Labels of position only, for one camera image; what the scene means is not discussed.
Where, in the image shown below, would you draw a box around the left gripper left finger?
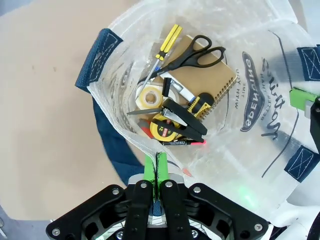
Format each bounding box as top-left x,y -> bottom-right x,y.
45,151 -> 158,240

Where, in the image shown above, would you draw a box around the small black plastic tool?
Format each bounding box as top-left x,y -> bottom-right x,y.
161,76 -> 174,97

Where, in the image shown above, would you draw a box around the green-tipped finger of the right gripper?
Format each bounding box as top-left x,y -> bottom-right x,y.
289,86 -> 320,149

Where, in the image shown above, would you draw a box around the yellowish tape roll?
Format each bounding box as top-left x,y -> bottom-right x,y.
136,84 -> 165,110

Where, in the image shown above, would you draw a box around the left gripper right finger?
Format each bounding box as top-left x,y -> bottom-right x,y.
156,152 -> 270,240

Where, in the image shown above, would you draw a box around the brown spiral notebook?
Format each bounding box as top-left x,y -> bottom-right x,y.
159,35 -> 239,123

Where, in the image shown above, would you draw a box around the white tube blue ring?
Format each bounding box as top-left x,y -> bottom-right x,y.
159,72 -> 199,104

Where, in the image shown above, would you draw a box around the yellow black screwdriver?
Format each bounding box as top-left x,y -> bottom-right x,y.
138,23 -> 184,94

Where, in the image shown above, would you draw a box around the clear shopping bag navy handles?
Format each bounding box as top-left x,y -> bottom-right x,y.
74,0 -> 320,224

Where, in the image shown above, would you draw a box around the red flat item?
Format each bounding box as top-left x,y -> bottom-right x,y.
141,126 -> 154,139

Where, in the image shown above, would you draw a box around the black pink highlighter pen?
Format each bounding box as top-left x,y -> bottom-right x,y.
159,139 -> 207,147

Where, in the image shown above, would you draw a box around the yellow tape measure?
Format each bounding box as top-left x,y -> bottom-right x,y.
149,113 -> 185,141

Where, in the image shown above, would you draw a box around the black handled snips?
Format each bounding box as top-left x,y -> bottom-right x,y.
126,98 -> 209,137

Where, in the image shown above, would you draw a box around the black yellow utility knife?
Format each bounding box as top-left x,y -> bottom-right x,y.
186,92 -> 216,119

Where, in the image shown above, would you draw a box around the black scissors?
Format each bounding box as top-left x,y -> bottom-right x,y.
149,34 -> 227,79

